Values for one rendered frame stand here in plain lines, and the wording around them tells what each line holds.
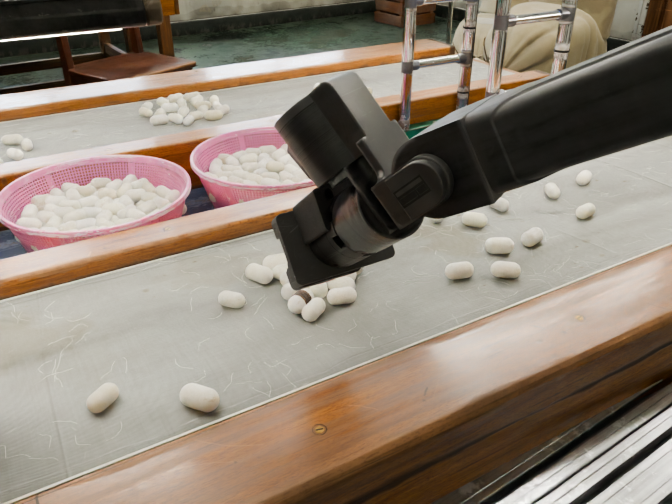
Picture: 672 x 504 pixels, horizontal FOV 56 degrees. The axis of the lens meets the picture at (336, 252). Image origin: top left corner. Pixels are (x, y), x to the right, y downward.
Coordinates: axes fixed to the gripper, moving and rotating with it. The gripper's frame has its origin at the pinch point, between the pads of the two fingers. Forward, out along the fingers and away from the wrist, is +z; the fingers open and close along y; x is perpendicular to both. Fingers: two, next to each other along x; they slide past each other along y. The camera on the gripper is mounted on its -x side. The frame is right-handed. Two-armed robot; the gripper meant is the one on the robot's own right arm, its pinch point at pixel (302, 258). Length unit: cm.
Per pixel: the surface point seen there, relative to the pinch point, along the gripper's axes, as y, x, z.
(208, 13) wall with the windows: -179, -285, 444
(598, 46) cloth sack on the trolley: -270, -82, 162
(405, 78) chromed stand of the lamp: -49, -33, 39
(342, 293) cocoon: -4.8, 4.6, 4.0
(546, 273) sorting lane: -29.6, 10.1, -0.1
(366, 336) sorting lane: -4.2, 9.7, 0.4
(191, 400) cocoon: 15.1, 9.5, -1.7
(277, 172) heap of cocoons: -16.1, -19.0, 36.2
